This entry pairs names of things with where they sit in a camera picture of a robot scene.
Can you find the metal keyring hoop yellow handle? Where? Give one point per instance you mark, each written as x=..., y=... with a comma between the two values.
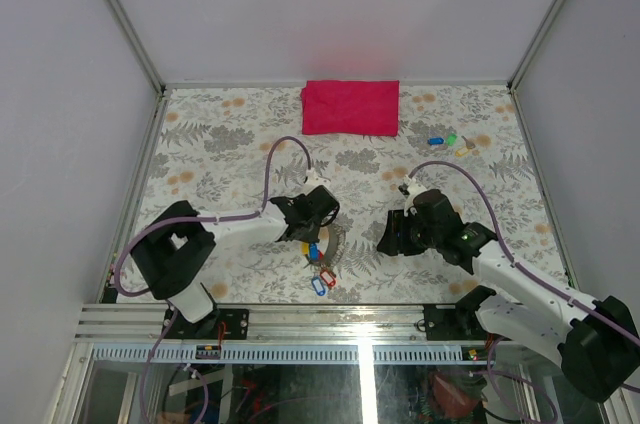
x=334, y=250

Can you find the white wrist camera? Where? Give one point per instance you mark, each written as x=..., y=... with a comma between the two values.
x=314, y=179
x=410, y=190

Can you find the pink folded cloth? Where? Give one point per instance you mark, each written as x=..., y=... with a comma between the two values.
x=366, y=108

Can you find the loose key yellow tag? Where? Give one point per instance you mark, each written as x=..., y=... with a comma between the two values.
x=468, y=147

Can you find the loose green key tag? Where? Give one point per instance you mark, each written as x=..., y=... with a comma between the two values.
x=451, y=139

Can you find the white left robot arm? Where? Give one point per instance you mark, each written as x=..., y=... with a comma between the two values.
x=171, y=252

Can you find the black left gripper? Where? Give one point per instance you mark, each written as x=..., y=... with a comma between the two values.
x=314, y=237

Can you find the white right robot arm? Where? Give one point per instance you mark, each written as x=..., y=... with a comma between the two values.
x=594, y=342

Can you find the loose blue key tag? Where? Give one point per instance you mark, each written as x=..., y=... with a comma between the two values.
x=435, y=141

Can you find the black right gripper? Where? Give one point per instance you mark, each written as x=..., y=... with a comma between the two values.
x=392, y=244

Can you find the blue key tag on ring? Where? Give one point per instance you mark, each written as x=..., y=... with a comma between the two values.
x=311, y=252

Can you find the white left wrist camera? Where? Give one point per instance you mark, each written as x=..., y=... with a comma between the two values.
x=314, y=179

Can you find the red key tag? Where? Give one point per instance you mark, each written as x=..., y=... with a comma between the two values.
x=328, y=277

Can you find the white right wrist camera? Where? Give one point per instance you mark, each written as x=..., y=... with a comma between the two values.
x=410, y=190

